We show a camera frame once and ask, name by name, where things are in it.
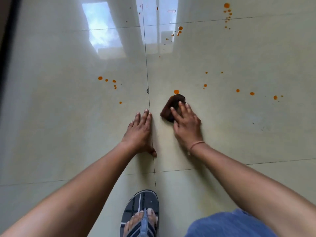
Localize person's right hand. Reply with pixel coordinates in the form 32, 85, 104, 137
170, 101, 203, 150

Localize person's left hand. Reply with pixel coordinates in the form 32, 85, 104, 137
121, 109, 157, 158

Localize dark brown cleaning cloth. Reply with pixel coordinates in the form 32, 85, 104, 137
160, 94, 186, 123

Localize person's left forearm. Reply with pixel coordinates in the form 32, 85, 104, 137
0, 142, 139, 237

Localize person's right forearm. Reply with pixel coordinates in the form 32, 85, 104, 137
189, 143, 316, 237

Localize scattered orange liquid drops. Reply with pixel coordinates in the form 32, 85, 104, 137
98, 2, 284, 105

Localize dark striped flip-flop sandal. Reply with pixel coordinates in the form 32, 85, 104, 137
120, 190, 159, 237

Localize person's foot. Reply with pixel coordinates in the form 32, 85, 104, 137
123, 208, 158, 237

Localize blue shorts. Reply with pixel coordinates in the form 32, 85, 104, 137
185, 208, 278, 237

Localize thin orange wrist bracelet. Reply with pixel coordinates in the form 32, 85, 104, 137
187, 141, 205, 156

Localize dark door frame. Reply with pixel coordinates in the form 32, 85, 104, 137
0, 0, 21, 101

